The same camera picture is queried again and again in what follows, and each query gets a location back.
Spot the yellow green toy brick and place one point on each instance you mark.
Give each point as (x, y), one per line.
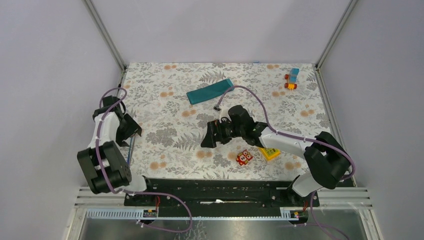
(269, 153)

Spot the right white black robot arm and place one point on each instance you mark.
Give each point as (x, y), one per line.
(326, 160)

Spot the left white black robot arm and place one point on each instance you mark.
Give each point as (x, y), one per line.
(102, 162)

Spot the blue orange toy car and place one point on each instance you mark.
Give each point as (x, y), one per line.
(291, 79)

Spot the floral patterned table mat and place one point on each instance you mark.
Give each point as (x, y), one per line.
(173, 129)

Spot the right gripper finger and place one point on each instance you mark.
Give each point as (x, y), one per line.
(224, 136)
(210, 139)

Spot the red owl toy block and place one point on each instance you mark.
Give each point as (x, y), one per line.
(244, 157)

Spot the blue handled utensil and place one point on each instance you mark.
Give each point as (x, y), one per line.
(130, 149)

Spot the teal cloth napkin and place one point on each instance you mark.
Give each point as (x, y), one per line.
(209, 92)

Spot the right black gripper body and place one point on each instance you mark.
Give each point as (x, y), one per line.
(225, 125)

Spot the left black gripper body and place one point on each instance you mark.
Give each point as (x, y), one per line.
(121, 131)

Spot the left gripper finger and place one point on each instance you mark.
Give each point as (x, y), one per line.
(121, 140)
(131, 127)

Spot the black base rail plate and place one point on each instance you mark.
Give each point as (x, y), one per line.
(219, 198)

